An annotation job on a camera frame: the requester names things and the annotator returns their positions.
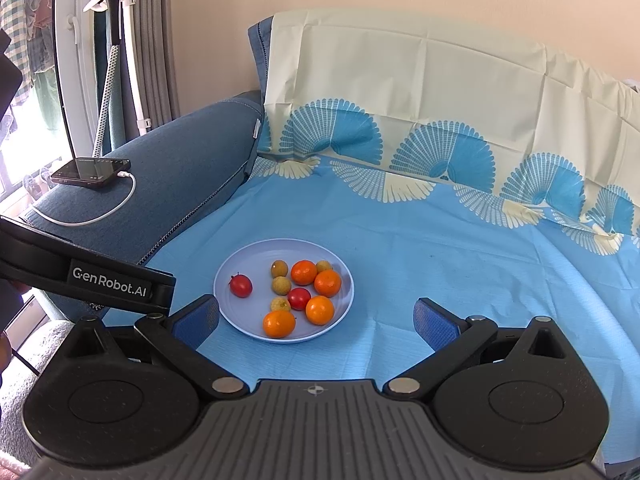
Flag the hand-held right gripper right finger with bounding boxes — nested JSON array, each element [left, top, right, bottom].
[[382, 296, 581, 401]]

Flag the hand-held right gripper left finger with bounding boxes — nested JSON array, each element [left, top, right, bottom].
[[60, 294, 251, 401]]

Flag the light blue plate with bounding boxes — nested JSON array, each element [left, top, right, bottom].
[[213, 239, 355, 345]]

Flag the orange tomato with stem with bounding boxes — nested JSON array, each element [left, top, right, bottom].
[[263, 310, 297, 339]]

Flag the blue fan-print cloth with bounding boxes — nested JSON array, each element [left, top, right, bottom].
[[102, 8, 640, 466]]

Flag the black smartphone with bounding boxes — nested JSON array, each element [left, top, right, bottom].
[[50, 156, 132, 190]]

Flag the grey fleece cushion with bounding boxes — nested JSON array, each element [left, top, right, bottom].
[[0, 319, 76, 466]]

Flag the white steamer pole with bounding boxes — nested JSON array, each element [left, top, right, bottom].
[[81, 0, 184, 136]]

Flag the grey curtain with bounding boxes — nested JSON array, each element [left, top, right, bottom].
[[117, 0, 181, 133]]

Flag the hanging plaid clothes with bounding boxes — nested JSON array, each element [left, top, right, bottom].
[[0, 0, 57, 106]]

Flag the white charging cable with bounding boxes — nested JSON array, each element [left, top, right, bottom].
[[30, 171, 137, 227]]

